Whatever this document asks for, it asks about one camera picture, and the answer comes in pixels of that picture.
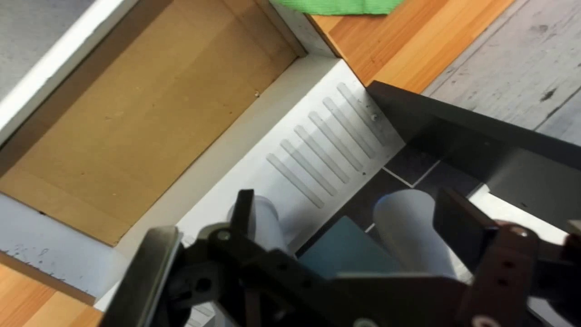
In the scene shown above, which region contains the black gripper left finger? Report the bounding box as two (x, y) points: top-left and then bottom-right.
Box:
(205, 187), (341, 327)

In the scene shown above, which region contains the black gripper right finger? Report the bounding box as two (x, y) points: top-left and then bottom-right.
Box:
(434, 187), (541, 327)

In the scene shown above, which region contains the grey tap with curved nozzle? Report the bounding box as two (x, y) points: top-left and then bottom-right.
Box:
(225, 187), (475, 287)

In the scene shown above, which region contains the white sink with drainboard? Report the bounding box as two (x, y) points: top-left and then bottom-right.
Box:
(0, 0), (406, 327)

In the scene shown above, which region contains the teal plastic bin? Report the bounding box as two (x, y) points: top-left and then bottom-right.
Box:
(298, 214), (405, 279)

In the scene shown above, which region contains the wooden butcher block countertop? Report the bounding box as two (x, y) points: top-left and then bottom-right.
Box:
(0, 0), (515, 327)

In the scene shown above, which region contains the green cloth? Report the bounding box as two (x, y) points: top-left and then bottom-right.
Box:
(268, 0), (405, 18)

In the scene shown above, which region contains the wide black metal post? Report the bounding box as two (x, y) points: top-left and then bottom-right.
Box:
(367, 80), (581, 234)

